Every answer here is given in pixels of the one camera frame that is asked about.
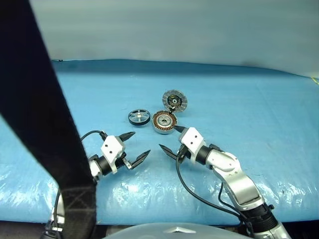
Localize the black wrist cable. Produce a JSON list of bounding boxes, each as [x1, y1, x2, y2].
[[175, 150, 252, 230], [52, 130, 108, 219]]

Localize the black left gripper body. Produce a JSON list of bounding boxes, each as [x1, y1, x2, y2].
[[115, 136, 133, 172]]

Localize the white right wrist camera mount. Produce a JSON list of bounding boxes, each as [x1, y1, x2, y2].
[[179, 126, 207, 155]]

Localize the blue plastic table cover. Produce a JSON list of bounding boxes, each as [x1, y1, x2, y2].
[[0, 58, 319, 226]]

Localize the motor stator with copper coils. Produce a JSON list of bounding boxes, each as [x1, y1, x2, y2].
[[152, 110, 179, 135]]

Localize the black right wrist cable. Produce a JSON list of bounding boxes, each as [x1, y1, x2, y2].
[[175, 150, 252, 230]]

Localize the grey rounded robot torso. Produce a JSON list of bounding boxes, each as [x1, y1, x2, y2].
[[106, 220, 246, 239]]

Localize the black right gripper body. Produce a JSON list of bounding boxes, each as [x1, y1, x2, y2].
[[176, 146, 192, 162]]

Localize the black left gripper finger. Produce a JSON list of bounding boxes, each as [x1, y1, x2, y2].
[[129, 149, 152, 171], [118, 131, 137, 144]]

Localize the round motor cover with circuit board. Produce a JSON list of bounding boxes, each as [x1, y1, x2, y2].
[[162, 90, 189, 113]]

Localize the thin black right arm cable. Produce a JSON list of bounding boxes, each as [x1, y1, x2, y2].
[[218, 182, 244, 218]]

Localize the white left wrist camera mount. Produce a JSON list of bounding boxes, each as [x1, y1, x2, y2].
[[100, 135, 126, 174]]

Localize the black spoked motor rotor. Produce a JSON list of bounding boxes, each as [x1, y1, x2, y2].
[[127, 108, 152, 126]]

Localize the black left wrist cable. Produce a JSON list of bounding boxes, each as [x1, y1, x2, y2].
[[52, 130, 108, 219]]

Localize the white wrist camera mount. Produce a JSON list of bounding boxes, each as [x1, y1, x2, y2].
[[179, 126, 207, 155], [100, 135, 126, 174]]

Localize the wide black strap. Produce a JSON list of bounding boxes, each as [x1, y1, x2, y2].
[[0, 0, 97, 239]]

